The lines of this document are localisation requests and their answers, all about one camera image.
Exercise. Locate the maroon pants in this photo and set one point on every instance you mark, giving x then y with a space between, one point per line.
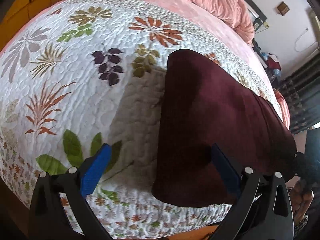
204 106

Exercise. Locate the wooden wardrobe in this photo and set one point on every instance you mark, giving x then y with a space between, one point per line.
18 14

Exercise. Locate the small brown wall plaque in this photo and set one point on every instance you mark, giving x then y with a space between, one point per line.
283 8

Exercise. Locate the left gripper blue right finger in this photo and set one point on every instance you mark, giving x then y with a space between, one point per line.
240 182

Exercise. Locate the pink bed sheet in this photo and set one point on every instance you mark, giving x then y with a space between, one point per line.
200 17

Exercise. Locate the cluttered bedside table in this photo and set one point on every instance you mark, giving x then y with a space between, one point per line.
270 64

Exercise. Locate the floral quilted bedspread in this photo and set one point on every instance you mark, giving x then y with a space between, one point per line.
88 72

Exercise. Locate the dark patterned curtain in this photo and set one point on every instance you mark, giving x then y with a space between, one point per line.
301 91

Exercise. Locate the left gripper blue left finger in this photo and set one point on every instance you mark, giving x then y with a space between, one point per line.
79 182

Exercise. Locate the person's right hand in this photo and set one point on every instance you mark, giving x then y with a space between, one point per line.
300 203

